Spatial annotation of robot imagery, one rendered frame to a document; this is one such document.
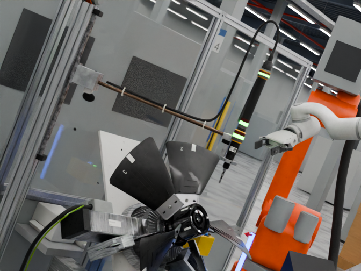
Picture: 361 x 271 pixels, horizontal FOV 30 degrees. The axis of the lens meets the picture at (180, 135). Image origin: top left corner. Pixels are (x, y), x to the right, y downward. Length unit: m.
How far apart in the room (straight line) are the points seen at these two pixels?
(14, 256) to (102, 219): 0.78
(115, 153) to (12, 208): 0.45
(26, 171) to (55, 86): 0.35
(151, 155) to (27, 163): 0.54
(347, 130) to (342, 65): 3.64
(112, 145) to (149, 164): 0.32
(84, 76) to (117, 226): 0.60
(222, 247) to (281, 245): 2.38
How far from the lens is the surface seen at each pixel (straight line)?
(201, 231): 2.44
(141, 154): 2.37
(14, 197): 2.70
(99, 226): 2.30
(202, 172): 2.61
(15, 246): 3.00
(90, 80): 2.59
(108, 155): 2.63
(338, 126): 2.73
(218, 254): 3.97
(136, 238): 2.37
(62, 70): 2.62
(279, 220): 6.22
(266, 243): 6.31
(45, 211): 2.85
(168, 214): 2.46
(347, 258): 10.61
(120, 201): 2.59
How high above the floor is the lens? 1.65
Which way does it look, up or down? 4 degrees down
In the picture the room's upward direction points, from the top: 22 degrees clockwise
